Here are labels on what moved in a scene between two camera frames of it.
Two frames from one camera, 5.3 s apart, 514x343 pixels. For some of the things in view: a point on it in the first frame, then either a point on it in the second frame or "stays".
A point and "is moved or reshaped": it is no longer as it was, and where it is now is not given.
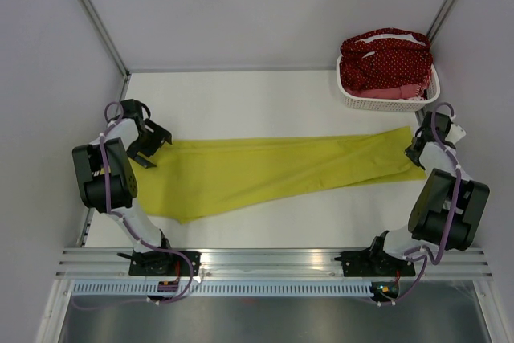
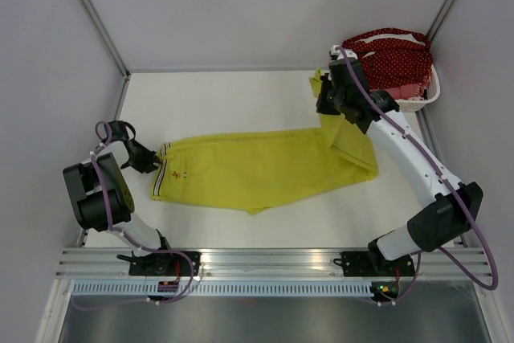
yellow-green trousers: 193,177 is moved or reshaped
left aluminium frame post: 94,14 stays
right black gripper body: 410,154 -> 324,104
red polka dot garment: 385,58 stays
